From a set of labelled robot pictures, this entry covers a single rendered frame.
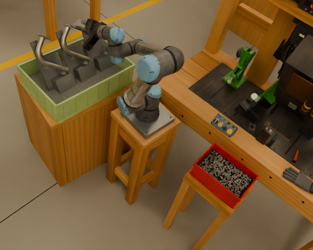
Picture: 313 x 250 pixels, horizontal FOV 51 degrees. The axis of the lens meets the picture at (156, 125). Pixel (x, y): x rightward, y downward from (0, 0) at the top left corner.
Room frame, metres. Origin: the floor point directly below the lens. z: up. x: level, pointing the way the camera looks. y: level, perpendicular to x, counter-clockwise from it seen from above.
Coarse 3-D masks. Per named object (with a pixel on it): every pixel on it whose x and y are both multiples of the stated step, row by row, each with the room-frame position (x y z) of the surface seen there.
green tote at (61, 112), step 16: (32, 64) 1.45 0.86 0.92; (128, 64) 1.68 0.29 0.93; (32, 80) 1.29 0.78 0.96; (112, 80) 1.50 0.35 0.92; (128, 80) 1.61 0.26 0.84; (32, 96) 1.30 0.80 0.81; (80, 96) 1.29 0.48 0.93; (96, 96) 1.39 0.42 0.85; (48, 112) 1.20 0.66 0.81; (64, 112) 1.19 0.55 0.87
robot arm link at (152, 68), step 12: (144, 60) 1.10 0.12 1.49; (156, 60) 1.11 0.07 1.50; (168, 60) 1.14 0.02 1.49; (144, 72) 1.08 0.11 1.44; (156, 72) 1.08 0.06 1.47; (168, 72) 1.12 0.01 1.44; (144, 84) 1.12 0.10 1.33; (120, 96) 1.22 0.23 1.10; (132, 96) 1.17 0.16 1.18; (144, 96) 1.17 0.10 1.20; (120, 108) 1.20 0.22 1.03; (132, 108) 1.17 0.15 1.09; (144, 108) 1.24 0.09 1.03
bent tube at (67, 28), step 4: (64, 24) 1.59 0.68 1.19; (68, 28) 1.58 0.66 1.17; (72, 28) 1.60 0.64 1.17; (64, 32) 1.56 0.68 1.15; (68, 32) 1.57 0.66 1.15; (64, 36) 1.54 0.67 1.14; (64, 40) 1.53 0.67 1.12; (64, 44) 1.52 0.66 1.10; (64, 48) 1.51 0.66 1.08; (68, 52) 1.51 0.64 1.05; (72, 52) 1.53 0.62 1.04; (76, 56) 1.54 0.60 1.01; (80, 56) 1.56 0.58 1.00; (84, 56) 1.59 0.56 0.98; (84, 60) 1.58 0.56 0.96; (88, 60) 1.59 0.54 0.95
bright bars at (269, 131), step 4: (264, 128) 1.34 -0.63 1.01; (260, 132) 1.33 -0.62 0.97; (264, 132) 1.33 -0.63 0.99; (268, 132) 1.32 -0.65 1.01; (272, 132) 1.33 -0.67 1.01; (260, 136) 1.33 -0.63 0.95; (264, 136) 1.32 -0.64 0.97; (268, 136) 1.31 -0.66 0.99; (260, 140) 1.32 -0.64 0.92; (264, 140) 1.31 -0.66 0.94
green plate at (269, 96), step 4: (272, 84) 1.55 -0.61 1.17; (276, 84) 1.47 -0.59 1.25; (268, 88) 1.50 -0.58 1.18; (272, 88) 1.48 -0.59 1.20; (264, 92) 1.48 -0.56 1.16; (268, 92) 1.49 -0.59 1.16; (272, 92) 1.48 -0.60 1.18; (260, 96) 1.49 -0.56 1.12; (264, 96) 1.49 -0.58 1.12; (268, 96) 1.48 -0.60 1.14; (272, 96) 1.47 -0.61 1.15; (268, 100) 1.47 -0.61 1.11; (272, 100) 1.46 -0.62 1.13
